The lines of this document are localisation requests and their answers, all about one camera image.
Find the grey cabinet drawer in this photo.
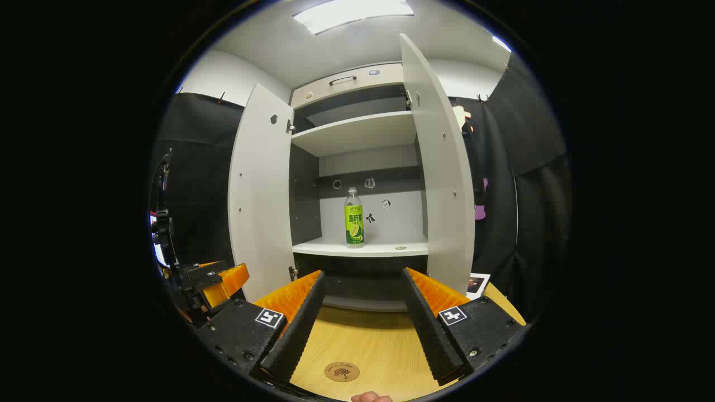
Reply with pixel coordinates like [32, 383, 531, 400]
[290, 63, 404, 109]

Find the white cabinet shelf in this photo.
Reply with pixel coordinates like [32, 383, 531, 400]
[290, 111, 417, 157]
[292, 234, 429, 257]

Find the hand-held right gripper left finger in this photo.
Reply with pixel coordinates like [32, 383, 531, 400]
[197, 270, 327, 386]

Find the grey cabinet door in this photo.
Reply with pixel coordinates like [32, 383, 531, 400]
[228, 84, 295, 302]
[400, 33, 475, 295]

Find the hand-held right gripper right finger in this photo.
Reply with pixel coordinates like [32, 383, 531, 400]
[402, 267, 528, 387]

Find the green label plastic bottle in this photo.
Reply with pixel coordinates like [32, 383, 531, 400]
[344, 187, 365, 248]

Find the large ceiling light panel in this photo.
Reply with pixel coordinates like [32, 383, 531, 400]
[293, 0, 415, 35]

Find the round cork coaster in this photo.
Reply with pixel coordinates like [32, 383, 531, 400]
[324, 362, 361, 382]

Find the grey cabinet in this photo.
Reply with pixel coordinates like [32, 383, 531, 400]
[228, 33, 475, 312]

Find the white book photo cover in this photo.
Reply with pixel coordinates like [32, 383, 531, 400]
[466, 272, 491, 301]

